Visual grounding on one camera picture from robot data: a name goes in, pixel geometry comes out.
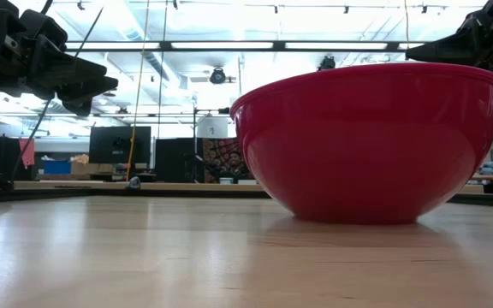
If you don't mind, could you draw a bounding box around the dark cabinet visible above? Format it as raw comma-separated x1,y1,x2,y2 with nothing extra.
0,135,21,181

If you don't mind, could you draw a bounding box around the thin black slanted rod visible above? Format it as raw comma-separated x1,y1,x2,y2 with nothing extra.
9,7,104,190

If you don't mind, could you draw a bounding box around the black metal stand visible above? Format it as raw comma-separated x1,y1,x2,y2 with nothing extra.
192,107,235,185

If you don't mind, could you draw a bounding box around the black computer monitor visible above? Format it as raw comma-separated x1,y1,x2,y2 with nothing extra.
88,125,152,165

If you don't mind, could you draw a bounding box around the black hanging ceiling device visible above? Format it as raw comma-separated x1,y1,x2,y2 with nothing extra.
317,55,337,72

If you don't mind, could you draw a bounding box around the long wooden bench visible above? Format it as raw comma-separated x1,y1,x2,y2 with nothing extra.
0,179,269,193

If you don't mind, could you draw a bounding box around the large red plastic bowl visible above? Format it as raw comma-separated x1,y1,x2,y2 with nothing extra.
229,62,493,226

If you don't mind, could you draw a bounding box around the blue storage bin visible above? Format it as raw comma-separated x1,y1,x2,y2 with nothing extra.
42,159,73,175

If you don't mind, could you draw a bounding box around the black overhead frame beam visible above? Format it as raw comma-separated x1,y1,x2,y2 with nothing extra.
64,40,434,53

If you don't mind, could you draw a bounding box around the black ceiling light track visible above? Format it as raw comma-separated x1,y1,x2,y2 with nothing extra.
48,3,490,14

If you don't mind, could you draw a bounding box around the black upright panel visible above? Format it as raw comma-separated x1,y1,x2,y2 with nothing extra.
154,137,197,184

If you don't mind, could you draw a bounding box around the round black ceiling camera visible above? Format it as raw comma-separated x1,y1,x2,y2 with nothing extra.
209,66,228,86

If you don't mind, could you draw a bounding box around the patterned dark red cloth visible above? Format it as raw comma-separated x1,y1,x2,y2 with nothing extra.
202,137,252,184

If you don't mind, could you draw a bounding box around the hanging red cloth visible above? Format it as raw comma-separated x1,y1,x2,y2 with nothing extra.
19,137,36,168

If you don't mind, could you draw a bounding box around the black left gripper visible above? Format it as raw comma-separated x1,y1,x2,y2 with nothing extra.
0,0,120,117

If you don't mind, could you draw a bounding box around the brown cardboard box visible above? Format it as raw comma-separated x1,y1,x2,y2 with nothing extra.
70,161,116,176

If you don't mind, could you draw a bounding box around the person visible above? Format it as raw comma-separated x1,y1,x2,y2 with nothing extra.
217,151,254,184

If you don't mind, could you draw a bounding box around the white cylindrical bucket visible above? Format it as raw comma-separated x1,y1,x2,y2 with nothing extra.
197,115,229,139

